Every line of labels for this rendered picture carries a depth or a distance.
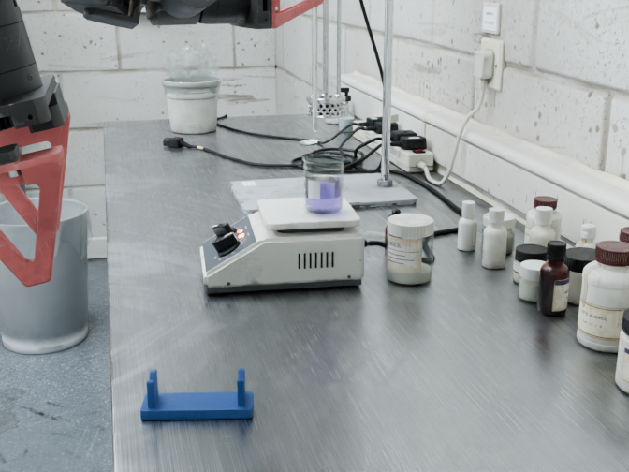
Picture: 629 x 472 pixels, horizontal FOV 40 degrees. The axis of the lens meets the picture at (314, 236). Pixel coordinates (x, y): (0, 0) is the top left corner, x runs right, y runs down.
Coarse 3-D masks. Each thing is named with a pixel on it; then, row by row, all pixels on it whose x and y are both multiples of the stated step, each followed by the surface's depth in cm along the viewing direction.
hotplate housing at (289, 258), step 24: (264, 240) 105; (288, 240) 106; (312, 240) 106; (336, 240) 106; (360, 240) 107; (240, 264) 105; (264, 264) 106; (288, 264) 106; (312, 264) 107; (336, 264) 107; (360, 264) 108; (216, 288) 106; (240, 288) 106; (264, 288) 107; (288, 288) 108
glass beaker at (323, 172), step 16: (304, 160) 107; (320, 160) 105; (336, 160) 110; (304, 176) 108; (320, 176) 106; (336, 176) 106; (304, 192) 108; (320, 192) 107; (336, 192) 107; (304, 208) 109; (320, 208) 107; (336, 208) 108
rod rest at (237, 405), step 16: (240, 368) 79; (240, 384) 77; (144, 400) 78; (160, 400) 78; (176, 400) 78; (192, 400) 78; (208, 400) 78; (224, 400) 78; (240, 400) 77; (144, 416) 77; (160, 416) 77; (176, 416) 77; (192, 416) 77; (208, 416) 77; (224, 416) 77; (240, 416) 77
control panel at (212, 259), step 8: (248, 216) 116; (240, 224) 115; (248, 224) 113; (240, 232) 111; (248, 232) 110; (208, 240) 116; (240, 240) 109; (248, 240) 107; (208, 248) 113; (240, 248) 106; (208, 256) 110; (216, 256) 109; (224, 256) 107; (232, 256) 105; (208, 264) 107; (216, 264) 106
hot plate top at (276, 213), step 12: (264, 204) 113; (276, 204) 113; (288, 204) 113; (300, 204) 113; (348, 204) 113; (264, 216) 108; (276, 216) 108; (288, 216) 108; (300, 216) 108; (312, 216) 108; (336, 216) 108; (348, 216) 108; (276, 228) 105; (288, 228) 105; (300, 228) 106; (312, 228) 106
